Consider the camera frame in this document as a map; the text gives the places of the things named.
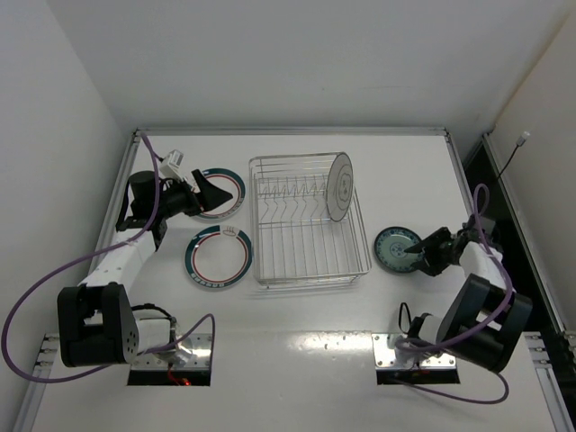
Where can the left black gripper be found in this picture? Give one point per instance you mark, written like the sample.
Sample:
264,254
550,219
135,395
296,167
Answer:
198,193

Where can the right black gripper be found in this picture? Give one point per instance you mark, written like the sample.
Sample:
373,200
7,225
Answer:
436,251

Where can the green red rimmed plate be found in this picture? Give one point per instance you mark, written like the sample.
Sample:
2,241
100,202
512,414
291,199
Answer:
218,257
230,182

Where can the blue patterned small plate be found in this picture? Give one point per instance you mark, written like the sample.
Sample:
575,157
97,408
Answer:
390,249

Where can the green red rimmed plate front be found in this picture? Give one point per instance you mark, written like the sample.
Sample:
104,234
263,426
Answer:
218,257

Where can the white plate grey pattern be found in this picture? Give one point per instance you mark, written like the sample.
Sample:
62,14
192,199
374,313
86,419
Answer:
339,187

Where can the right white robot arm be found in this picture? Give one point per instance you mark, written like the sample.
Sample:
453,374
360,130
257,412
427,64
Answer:
486,319

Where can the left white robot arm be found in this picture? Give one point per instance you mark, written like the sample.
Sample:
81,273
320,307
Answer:
96,322

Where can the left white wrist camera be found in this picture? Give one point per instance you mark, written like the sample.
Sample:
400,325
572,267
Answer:
171,164

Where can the metal wire dish rack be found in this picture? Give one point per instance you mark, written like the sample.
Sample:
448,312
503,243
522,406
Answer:
295,243

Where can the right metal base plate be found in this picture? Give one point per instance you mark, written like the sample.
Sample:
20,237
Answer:
388,358

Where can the metal base plate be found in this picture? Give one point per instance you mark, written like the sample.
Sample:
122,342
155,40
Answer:
191,355
388,358

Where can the black wall cable white plug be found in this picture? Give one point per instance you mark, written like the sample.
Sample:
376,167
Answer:
520,142

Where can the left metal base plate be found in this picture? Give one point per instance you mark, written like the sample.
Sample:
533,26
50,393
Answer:
191,355

